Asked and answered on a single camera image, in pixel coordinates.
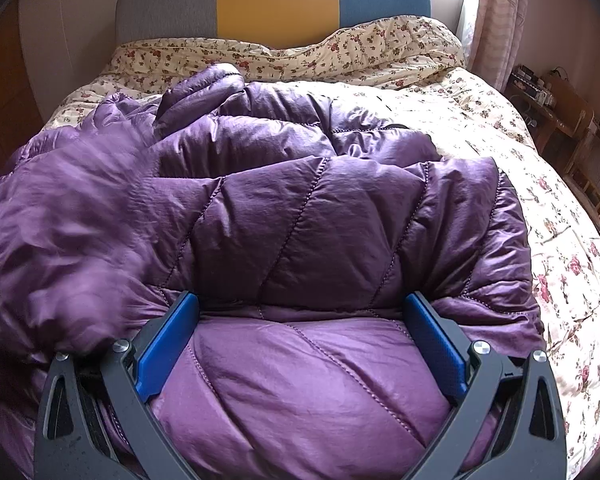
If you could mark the wooden chair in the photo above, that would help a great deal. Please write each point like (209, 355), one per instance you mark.
(592, 170)

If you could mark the floral pillow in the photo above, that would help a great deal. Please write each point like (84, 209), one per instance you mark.
(370, 52)

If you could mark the purple puffer jacket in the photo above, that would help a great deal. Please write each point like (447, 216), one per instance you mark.
(300, 220)

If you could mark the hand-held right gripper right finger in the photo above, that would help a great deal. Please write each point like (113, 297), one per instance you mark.
(437, 345)

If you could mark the grey yellow blue headboard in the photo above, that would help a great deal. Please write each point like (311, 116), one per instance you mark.
(275, 0)

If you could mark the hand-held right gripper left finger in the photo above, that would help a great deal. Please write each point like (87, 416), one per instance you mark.
(167, 345)

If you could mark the wooden desk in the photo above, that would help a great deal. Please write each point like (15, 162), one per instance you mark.
(562, 110)

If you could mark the floral quilted bedspread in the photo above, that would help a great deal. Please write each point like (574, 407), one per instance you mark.
(545, 240)

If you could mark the pink patterned curtain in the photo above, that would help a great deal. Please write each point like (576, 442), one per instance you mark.
(500, 20)

